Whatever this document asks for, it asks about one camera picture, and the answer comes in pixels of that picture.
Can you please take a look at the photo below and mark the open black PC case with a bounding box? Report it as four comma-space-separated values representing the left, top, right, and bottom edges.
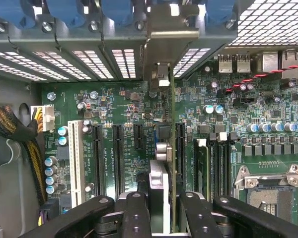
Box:
0, 0, 298, 238

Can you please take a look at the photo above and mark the long black expansion slot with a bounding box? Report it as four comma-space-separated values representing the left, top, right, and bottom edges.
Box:
111, 123, 126, 197
91, 123, 106, 199
176, 122, 187, 194

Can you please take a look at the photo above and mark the silver network port block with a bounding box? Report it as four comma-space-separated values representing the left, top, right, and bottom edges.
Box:
261, 50, 298, 80

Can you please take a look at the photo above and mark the white power connector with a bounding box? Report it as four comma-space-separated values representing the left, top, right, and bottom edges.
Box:
29, 104, 56, 133

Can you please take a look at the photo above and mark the braided power wire bundle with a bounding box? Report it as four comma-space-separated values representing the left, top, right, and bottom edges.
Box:
0, 105, 48, 207

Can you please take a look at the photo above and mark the white expansion slot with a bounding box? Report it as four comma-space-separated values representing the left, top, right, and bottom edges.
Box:
67, 119, 86, 208

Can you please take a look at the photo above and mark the red and black twisted wire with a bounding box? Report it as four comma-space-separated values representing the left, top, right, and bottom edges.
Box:
224, 63, 298, 94

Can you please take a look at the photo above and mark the green motherboard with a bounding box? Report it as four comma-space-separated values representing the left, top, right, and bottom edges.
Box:
41, 52, 298, 229

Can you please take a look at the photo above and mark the CPU socket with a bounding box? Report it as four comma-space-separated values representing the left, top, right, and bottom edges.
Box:
234, 163, 298, 229

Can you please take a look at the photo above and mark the short black expansion slot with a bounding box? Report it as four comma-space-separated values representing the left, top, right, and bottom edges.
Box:
133, 123, 145, 150

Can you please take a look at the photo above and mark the silver USB port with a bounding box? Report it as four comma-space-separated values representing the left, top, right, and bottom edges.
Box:
236, 54, 252, 74
218, 54, 233, 74

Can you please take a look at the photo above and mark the perforated slot cover plate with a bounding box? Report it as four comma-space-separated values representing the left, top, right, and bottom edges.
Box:
32, 50, 92, 80
111, 48, 137, 79
175, 48, 212, 79
0, 51, 70, 81
72, 49, 114, 80

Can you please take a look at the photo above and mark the empty black RAM slot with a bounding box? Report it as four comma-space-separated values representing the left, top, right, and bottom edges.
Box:
210, 133, 221, 199
220, 132, 232, 199

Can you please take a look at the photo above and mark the blue card retention clip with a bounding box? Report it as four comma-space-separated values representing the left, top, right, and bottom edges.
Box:
46, 0, 84, 27
0, 0, 36, 28
101, 0, 134, 27
205, 0, 236, 25

